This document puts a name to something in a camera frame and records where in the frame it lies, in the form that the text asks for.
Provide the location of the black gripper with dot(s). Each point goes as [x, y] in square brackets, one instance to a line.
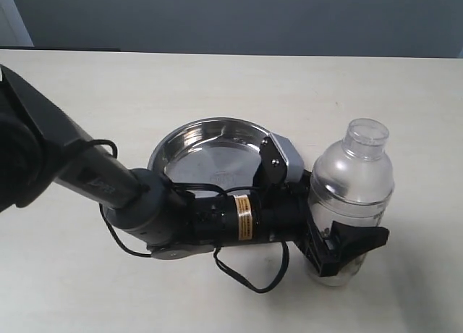
[270, 213]

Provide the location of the clear plastic shaker bottle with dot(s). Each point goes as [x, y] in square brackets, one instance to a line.
[352, 183]

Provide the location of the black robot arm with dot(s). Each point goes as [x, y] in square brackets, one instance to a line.
[41, 145]

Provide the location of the round stainless steel plate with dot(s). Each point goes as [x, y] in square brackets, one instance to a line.
[222, 151]

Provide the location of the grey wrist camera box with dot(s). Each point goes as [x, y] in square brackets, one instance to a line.
[281, 161]

